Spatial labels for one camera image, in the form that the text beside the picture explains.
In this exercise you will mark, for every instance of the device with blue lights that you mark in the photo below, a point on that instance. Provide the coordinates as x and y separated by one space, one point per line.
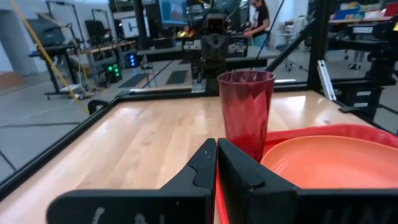
132 60

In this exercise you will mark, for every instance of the plain black floor mat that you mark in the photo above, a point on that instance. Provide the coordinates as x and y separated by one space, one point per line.
133 81
177 77

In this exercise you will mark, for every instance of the black aluminium table frame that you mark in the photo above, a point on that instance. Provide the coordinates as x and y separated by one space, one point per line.
317 46

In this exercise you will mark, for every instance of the wooden top workbench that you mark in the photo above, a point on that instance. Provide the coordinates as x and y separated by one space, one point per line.
105 46

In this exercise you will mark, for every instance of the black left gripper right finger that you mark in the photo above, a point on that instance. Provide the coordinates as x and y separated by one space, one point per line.
264 202

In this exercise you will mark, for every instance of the table with colourful boxes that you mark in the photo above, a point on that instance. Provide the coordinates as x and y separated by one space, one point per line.
357 14

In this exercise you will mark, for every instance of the red translucent plastic cup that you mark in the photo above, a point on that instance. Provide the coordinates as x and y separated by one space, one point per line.
245 109

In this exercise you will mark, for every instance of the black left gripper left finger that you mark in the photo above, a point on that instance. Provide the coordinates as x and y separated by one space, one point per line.
140 205

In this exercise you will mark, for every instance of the black monitor blue screen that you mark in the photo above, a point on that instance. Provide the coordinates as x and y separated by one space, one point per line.
172 12

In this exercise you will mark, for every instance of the computer with green lights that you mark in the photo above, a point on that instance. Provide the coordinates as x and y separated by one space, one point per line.
112 73

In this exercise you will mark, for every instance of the white-screen monitor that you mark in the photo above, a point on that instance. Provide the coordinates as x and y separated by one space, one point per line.
130 28

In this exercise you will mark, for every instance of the black rolling workstation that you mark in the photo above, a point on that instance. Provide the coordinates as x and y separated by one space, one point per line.
49 35

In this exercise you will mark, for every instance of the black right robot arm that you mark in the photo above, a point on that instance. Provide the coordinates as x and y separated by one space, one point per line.
210 82

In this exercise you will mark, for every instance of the silver frame bracket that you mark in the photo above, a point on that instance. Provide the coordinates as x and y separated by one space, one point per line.
326 81

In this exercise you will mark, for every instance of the orange plastic plate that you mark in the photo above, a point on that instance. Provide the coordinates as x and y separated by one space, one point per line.
326 165

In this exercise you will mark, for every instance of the person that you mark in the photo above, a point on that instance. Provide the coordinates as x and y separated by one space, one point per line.
261 18

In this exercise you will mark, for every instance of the red plastic tray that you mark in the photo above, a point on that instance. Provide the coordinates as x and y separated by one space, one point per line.
342 130

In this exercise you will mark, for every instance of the dark grey desk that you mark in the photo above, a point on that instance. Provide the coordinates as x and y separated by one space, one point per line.
255 56

